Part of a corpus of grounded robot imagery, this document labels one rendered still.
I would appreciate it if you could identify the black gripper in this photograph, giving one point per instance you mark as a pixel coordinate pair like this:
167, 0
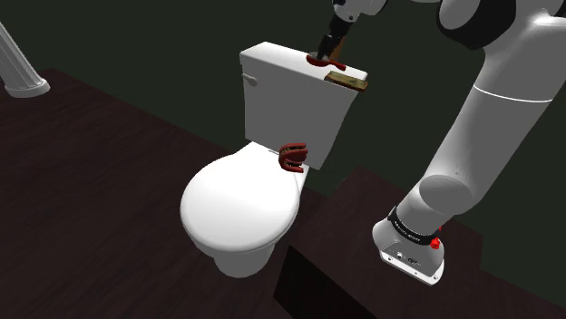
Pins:
338, 29

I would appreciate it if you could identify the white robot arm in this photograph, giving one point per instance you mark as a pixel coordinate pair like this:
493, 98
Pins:
495, 132

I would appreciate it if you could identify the brown upright block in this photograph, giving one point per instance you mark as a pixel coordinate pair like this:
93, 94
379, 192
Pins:
338, 49

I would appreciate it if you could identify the flat brown book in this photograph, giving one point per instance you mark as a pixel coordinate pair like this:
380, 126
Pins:
347, 81

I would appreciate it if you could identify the white toilet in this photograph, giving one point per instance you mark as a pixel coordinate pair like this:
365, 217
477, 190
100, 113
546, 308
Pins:
283, 106

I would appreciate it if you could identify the red hair claw clip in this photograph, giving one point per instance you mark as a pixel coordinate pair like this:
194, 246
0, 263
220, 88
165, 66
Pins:
292, 155

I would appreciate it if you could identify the dark wood-patterned robot stand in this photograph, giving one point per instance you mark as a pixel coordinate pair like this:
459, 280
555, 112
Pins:
362, 212

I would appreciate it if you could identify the white pedestal column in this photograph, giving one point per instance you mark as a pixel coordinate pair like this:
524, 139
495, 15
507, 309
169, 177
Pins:
20, 79

